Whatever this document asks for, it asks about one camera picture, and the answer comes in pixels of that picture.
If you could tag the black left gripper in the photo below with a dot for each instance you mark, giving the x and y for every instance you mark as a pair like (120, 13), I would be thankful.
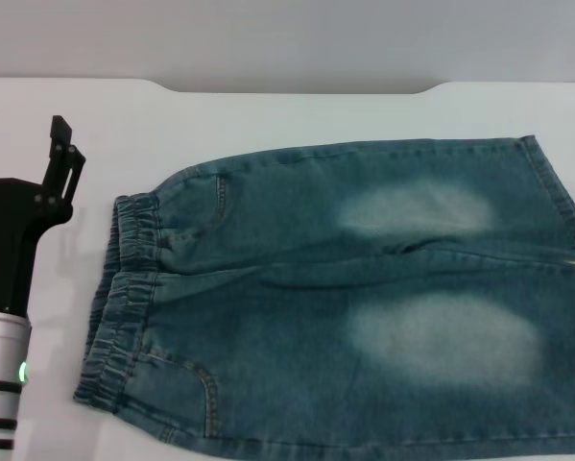
(8, 240)

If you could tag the blue denim shorts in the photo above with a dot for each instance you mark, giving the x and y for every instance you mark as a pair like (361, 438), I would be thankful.
(316, 336)

